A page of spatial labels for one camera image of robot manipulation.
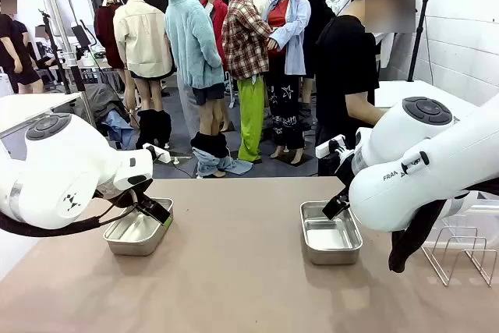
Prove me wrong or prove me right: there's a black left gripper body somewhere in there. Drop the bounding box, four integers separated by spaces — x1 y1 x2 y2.
95 178 154 209

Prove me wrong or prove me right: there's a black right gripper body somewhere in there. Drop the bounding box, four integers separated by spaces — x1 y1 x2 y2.
333 151 356 193

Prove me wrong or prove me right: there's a rectangular stainless steel container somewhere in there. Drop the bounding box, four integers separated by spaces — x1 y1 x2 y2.
299 200 364 266
102 197 175 257

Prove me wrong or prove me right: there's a pile of grey clothes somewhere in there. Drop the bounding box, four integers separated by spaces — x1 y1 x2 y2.
74 83 132 150

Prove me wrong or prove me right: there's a person in black T-shirt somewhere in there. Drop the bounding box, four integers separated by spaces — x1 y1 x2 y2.
314 0 416 177

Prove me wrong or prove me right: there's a white work table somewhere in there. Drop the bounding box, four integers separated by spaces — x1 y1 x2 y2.
373 79 490 112

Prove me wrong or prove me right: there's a mannequin in light blue shirt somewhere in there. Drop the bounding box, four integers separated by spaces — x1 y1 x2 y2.
266 0 313 165

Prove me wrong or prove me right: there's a white side table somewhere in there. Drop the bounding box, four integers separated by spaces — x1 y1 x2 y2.
0 90 85 143

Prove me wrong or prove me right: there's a mannequin in cream jacket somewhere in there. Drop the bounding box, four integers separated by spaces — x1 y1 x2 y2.
112 0 175 151

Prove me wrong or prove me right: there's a mannequin in black coat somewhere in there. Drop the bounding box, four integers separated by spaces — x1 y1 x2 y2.
296 0 337 131

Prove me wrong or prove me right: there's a black light stand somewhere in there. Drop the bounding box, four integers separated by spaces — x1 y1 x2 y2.
406 0 444 83

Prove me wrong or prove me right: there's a black tripod stand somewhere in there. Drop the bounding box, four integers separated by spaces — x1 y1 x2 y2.
37 8 73 95

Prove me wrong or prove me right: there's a mannequin in plaid shirt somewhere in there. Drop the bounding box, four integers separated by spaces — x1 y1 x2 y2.
221 0 274 165

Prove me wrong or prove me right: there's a mannequin in maroon dress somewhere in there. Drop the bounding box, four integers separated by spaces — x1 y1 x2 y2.
93 0 126 72

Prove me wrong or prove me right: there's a mannequin in blue fleece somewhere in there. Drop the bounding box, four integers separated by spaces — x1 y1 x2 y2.
163 0 254 179

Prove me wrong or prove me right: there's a seated background person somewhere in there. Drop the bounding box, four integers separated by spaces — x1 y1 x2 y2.
34 24 63 90

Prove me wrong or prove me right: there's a background person in black clothes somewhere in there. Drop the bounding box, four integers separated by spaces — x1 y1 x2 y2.
0 0 44 95

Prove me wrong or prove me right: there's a mannequin in red jacket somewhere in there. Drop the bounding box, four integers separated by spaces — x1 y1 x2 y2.
198 0 230 73

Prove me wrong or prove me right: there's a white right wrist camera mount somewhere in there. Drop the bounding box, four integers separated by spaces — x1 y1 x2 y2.
315 134 347 159

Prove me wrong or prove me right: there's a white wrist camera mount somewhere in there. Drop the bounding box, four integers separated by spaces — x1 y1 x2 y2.
142 143 171 163
315 134 347 159

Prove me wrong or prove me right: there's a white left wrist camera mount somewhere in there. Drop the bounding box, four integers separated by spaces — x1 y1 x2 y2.
142 143 171 163

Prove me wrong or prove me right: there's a black left arm cable sleeve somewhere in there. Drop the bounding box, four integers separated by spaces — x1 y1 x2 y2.
0 200 138 239

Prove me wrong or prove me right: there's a metal wire lid rack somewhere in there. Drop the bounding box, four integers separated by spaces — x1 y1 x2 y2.
420 226 498 288

